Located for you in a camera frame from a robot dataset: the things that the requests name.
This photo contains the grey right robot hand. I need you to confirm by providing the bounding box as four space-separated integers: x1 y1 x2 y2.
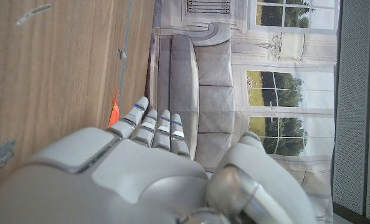
0 96 318 224

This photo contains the printed living room backdrop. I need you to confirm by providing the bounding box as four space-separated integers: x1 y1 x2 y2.
146 0 341 224

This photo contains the orange fabric strap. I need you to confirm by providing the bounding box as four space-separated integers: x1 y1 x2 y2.
108 88 120 127

